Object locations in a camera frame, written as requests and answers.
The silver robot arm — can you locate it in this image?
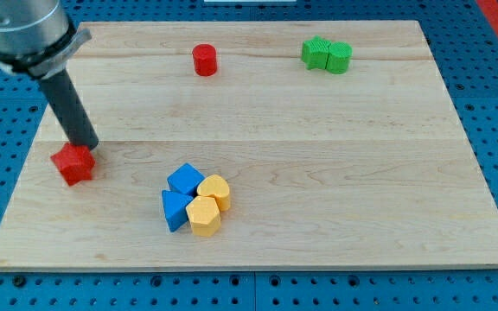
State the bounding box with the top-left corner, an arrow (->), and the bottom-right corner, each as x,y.
0,0 -> 92,79

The wooden board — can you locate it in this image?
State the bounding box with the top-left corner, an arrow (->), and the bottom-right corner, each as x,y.
0,20 -> 498,272

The yellow heart block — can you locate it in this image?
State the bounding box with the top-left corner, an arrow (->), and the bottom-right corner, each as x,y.
196,175 -> 231,212

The blue cube block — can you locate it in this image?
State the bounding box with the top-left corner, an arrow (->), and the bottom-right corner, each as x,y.
167,162 -> 205,197

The yellow hexagon block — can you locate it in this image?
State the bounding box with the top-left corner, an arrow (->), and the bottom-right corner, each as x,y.
186,196 -> 221,237

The blue triangle block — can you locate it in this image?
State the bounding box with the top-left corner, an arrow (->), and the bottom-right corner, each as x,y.
161,190 -> 193,232

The red cylinder block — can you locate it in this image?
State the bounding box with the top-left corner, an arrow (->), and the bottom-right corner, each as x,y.
192,43 -> 218,76

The green star block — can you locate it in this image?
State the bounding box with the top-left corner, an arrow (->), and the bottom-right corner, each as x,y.
301,36 -> 331,70

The green cylinder block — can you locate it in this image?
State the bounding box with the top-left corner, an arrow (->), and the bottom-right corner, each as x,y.
326,41 -> 353,74

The red star block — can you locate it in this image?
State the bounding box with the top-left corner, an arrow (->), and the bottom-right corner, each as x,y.
50,143 -> 95,187

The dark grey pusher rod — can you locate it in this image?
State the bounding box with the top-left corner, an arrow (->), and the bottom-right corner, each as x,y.
39,69 -> 99,150

